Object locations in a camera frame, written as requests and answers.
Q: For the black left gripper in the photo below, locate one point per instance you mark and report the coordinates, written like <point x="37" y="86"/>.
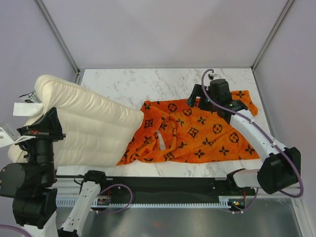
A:
<point x="48" y="126"/>

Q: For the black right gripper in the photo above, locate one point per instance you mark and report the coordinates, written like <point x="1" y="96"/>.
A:
<point x="197" y="91"/>

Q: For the orange black patterned pillowcase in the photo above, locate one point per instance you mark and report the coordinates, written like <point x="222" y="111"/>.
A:
<point x="173" y="131"/>

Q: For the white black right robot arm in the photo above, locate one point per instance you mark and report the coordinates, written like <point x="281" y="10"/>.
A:
<point x="280" y="165"/>

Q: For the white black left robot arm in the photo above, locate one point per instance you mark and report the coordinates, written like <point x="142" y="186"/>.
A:
<point x="30" y="184"/>

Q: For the white pillow care label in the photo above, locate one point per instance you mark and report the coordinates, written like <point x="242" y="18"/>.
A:
<point x="30" y="106"/>

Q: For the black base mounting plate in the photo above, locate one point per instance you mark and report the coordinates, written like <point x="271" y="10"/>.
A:
<point x="171" y="189"/>

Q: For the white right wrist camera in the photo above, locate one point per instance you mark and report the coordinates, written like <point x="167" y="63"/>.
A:
<point x="212" y="75"/>

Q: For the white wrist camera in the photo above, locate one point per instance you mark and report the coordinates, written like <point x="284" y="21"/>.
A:
<point x="9" y="135"/>
<point x="212" y="75"/>

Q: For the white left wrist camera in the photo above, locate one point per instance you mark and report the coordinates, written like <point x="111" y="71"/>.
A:
<point x="9" y="135"/>

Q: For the aluminium enclosure frame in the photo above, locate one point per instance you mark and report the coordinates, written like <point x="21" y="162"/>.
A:
<point x="180" y="34"/>

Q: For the white slotted cable duct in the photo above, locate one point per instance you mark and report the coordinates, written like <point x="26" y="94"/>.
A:
<point x="97" y="203"/>

